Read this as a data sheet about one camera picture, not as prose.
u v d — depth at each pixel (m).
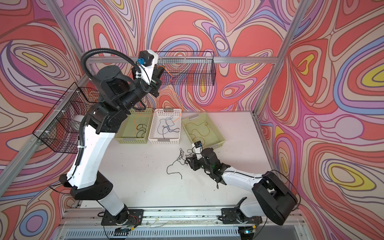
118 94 0.38
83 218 0.75
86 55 0.30
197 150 0.75
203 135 1.05
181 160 0.93
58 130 0.69
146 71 0.44
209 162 0.65
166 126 1.10
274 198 0.43
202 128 1.09
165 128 1.14
